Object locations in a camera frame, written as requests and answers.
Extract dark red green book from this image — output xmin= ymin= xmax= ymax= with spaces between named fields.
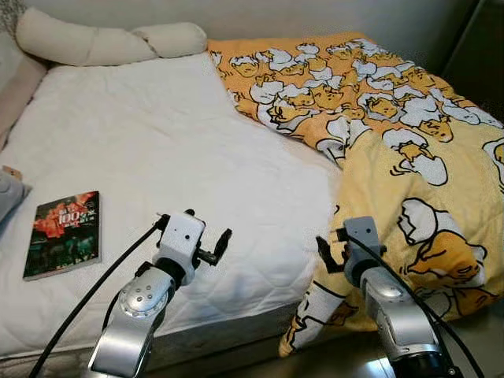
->
xmin=22 ymin=191 xmax=102 ymax=281

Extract grey Little Bear pillow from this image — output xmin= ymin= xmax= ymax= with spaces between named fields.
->
xmin=0 ymin=165 xmax=32 ymax=225

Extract white quilted mattress pad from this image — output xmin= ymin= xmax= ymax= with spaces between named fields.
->
xmin=0 ymin=51 xmax=343 ymax=359

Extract grey bed base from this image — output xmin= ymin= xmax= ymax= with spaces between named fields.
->
xmin=0 ymin=303 xmax=316 ymax=378

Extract yellow cartoon egg blanket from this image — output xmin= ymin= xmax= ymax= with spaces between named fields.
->
xmin=206 ymin=31 xmax=504 ymax=359

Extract cream long bolster pillow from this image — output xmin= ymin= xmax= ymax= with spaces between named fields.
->
xmin=16 ymin=8 xmax=208 ymax=68

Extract grey sliding door wardrobe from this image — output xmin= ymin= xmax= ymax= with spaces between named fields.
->
xmin=441 ymin=0 xmax=504 ymax=123

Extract printed white headboard cushion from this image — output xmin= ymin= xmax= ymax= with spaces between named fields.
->
xmin=0 ymin=0 xmax=23 ymax=72

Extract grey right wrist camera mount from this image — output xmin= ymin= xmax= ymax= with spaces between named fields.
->
xmin=343 ymin=217 xmax=384 ymax=267

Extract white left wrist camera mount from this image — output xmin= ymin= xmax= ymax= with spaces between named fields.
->
xmin=155 ymin=213 xmax=207 ymax=272

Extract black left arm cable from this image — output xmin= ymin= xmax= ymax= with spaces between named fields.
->
xmin=28 ymin=214 xmax=170 ymax=378

